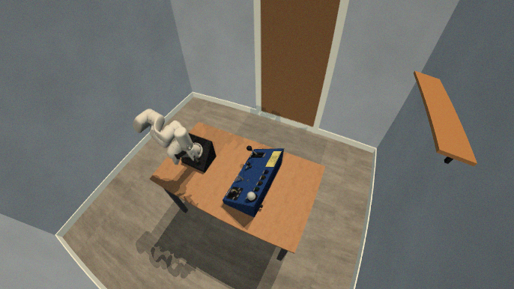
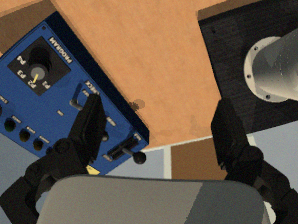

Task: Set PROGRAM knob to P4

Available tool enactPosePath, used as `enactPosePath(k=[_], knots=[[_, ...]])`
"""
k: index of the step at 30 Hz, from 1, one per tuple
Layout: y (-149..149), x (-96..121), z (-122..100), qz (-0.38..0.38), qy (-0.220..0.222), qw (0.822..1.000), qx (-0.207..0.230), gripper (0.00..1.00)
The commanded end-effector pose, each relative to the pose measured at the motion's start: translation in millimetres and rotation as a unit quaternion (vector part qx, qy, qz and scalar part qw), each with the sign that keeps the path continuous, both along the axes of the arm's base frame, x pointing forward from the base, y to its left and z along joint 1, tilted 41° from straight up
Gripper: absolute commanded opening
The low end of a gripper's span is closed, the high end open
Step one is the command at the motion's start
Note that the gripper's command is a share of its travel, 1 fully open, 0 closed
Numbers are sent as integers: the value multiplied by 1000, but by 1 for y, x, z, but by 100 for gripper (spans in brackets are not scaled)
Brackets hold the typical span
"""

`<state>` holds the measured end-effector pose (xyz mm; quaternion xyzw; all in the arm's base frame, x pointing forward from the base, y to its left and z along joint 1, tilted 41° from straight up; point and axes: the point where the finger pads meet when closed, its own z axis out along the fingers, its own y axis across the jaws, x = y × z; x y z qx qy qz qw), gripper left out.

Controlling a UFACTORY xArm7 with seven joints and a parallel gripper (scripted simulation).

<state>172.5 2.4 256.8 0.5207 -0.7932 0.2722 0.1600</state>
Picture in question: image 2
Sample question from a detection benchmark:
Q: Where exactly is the blue control console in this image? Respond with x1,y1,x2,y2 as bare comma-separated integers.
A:
0,11,150,175

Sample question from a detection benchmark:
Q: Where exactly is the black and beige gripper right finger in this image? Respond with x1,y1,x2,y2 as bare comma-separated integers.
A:
211,98,298,224

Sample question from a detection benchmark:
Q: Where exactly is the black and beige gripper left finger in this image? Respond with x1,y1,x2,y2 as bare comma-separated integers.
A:
0,94,107,224

